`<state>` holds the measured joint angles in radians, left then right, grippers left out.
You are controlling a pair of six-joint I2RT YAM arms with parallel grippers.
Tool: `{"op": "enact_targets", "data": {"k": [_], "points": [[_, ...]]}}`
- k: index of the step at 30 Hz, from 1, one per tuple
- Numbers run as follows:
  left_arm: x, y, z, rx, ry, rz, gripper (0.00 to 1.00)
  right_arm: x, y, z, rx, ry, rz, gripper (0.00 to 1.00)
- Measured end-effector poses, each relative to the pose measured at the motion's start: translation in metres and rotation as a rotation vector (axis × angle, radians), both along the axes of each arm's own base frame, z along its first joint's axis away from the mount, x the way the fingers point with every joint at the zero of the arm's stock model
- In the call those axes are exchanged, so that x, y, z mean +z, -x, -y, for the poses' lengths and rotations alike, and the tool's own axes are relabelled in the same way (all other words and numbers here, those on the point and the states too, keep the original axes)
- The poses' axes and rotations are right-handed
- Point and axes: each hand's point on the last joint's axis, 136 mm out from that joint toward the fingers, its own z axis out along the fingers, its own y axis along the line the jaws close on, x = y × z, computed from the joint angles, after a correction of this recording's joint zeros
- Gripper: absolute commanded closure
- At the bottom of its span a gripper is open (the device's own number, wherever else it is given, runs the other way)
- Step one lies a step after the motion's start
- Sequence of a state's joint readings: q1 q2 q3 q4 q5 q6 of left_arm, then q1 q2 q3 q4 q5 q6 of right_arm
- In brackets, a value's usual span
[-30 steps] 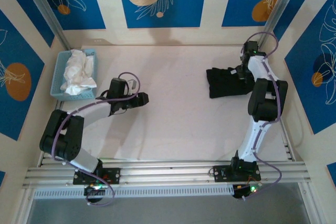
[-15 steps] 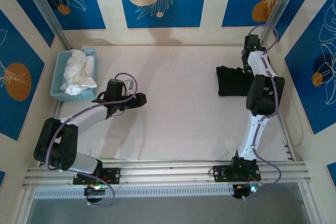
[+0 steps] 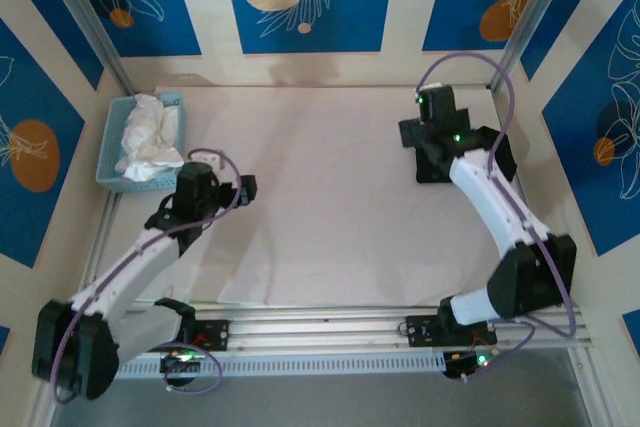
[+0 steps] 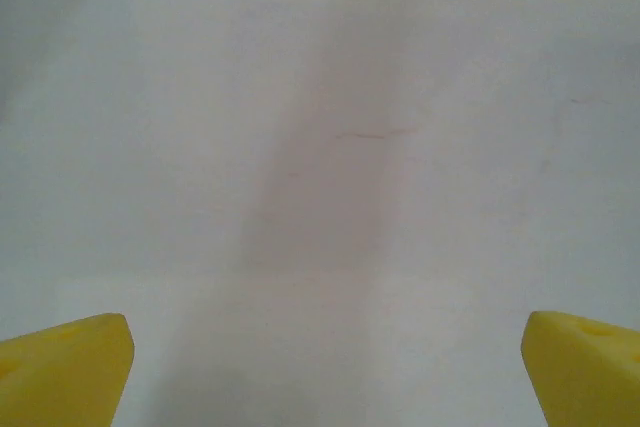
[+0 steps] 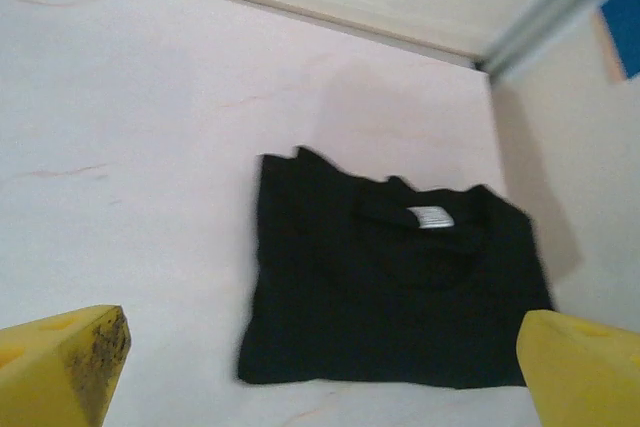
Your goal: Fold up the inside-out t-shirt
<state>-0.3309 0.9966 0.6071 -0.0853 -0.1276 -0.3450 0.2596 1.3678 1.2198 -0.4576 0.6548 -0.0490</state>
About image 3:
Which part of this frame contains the light blue plastic basket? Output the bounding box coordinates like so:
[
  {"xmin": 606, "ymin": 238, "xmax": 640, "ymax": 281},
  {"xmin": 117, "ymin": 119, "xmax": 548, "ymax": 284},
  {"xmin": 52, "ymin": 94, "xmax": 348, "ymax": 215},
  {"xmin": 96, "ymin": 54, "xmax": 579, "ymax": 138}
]
[{"xmin": 94, "ymin": 91, "xmax": 187, "ymax": 193}]

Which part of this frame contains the crumpled white cloth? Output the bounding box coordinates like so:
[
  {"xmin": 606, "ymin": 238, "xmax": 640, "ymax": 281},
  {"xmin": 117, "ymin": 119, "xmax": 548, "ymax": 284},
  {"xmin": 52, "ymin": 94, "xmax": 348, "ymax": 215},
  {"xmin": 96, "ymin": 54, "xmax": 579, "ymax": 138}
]
[{"xmin": 114, "ymin": 94, "xmax": 187, "ymax": 183}]

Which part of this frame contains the white table cover sheet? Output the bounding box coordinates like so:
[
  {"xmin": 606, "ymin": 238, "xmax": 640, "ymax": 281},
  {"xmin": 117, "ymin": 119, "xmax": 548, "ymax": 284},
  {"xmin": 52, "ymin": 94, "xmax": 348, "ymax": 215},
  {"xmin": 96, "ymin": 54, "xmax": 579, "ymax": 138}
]
[{"xmin": 107, "ymin": 85, "xmax": 559, "ymax": 307}]

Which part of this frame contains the black left controller board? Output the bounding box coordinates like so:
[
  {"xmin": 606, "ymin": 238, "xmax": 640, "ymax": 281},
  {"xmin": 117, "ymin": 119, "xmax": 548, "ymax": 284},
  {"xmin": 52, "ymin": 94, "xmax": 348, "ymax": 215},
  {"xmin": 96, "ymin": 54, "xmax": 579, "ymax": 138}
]
[{"xmin": 159, "ymin": 349, "xmax": 204, "ymax": 388}]

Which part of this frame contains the black controller board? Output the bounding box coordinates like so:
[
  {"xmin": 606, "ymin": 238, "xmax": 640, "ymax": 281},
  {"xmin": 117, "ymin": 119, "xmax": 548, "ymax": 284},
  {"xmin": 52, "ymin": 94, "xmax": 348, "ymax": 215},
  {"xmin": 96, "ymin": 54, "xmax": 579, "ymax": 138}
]
[
  {"xmin": 159, "ymin": 349, "xmax": 204, "ymax": 388},
  {"xmin": 442, "ymin": 349, "xmax": 501, "ymax": 382}
]

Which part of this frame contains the black right controller board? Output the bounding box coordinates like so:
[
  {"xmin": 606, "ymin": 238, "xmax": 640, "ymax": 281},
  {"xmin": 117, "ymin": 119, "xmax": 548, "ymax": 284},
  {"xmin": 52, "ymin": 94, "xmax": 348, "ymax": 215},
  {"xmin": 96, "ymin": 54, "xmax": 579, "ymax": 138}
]
[{"xmin": 442, "ymin": 349, "xmax": 501, "ymax": 382}]

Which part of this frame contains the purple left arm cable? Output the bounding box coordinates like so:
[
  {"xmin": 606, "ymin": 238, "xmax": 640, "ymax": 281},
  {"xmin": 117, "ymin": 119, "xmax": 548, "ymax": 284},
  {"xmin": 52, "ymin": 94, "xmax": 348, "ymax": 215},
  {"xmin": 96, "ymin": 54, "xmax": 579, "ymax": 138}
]
[{"xmin": 49, "ymin": 148, "xmax": 242, "ymax": 404}]

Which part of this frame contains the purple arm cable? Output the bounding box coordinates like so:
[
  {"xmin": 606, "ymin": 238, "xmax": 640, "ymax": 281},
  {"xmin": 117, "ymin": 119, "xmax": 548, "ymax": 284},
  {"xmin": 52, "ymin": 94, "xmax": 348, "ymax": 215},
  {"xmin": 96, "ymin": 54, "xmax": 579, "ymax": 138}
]
[
  {"xmin": 49, "ymin": 148, "xmax": 242, "ymax": 404},
  {"xmin": 417, "ymin": 51, "xmax": 577, "ymax": 383}
]

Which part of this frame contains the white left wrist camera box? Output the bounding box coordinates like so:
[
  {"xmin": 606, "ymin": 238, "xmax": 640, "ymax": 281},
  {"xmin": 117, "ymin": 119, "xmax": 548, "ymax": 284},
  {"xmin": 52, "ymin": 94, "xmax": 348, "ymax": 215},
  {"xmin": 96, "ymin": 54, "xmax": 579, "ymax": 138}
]
[{"xmin": 192, "ymin": 151, "xmax": 225, "ymax": 171}]

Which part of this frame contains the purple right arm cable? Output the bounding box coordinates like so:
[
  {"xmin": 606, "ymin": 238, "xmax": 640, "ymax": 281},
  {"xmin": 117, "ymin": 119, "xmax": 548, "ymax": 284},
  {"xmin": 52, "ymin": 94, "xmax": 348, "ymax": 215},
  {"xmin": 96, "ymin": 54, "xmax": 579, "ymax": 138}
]
[{"xmin": 417, "ymin": 51, "xmax": 577, "ymax": 383}]

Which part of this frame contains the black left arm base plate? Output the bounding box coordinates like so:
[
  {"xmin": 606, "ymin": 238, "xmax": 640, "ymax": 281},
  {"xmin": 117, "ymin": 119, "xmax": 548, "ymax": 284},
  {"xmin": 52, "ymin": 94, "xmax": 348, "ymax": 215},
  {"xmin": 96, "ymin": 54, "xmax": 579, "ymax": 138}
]
[{"xmin": 138, "ymin": 319, "xmax": 230, "ymax": 353}]

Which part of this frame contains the aluminium front rail frame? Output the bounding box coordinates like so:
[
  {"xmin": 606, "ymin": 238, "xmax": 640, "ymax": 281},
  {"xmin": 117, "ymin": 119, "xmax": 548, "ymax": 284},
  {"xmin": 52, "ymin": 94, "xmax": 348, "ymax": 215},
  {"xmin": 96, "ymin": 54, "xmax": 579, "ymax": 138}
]
[{"xmin": 42, "ymin": 304, "xmax": 594, "ymax": 361}]

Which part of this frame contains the white slotted cable duct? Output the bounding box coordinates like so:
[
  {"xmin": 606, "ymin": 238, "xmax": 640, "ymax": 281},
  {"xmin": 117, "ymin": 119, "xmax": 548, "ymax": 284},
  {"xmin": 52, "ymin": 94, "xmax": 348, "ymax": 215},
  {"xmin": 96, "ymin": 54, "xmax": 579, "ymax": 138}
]
[{"xmin": 114, "ymin": 352, "xmax": 446, "ymax": 381}]

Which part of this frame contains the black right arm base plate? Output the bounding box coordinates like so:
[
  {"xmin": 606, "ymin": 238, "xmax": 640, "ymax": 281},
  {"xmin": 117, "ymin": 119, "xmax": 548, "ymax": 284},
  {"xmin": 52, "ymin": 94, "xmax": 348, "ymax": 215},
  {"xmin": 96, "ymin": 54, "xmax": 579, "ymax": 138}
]
[{"xmin": 405, "ymin": 315, "xmax": 499, "ymax": 348}]

